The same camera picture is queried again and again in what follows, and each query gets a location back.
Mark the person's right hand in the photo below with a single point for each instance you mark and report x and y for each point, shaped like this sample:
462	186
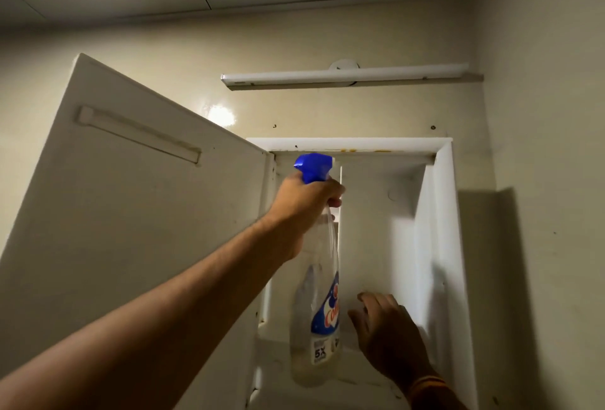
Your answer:
390	339

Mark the person's left hand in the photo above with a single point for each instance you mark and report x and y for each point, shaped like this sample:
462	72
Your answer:
295	209

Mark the person's left fingers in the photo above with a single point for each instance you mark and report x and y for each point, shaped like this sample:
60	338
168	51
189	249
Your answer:
334	192

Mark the person's right thumb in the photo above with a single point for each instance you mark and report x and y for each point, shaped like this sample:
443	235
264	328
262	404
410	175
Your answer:
357	322

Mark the clear spray bottle blue trigger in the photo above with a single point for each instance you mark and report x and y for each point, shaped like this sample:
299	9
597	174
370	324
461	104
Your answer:
315	324

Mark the person's right forearm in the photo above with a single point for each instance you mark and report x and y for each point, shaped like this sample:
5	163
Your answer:
442	400

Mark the person's left forearm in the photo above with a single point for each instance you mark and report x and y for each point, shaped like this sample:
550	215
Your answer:
156	324

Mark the orange wrist band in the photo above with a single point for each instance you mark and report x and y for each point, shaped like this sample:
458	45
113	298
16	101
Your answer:
428	385

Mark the white tube light fixture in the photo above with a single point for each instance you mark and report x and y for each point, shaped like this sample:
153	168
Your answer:
340	77

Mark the white cabinet door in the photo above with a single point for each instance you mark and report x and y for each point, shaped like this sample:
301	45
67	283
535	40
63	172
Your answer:
123	216

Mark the white wall cabinet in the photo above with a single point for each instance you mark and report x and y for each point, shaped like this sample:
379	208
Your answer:
392	235

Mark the round white wall mount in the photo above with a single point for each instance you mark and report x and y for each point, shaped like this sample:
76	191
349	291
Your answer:
342	65

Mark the white door rail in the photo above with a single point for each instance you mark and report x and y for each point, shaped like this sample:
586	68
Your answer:
139	134

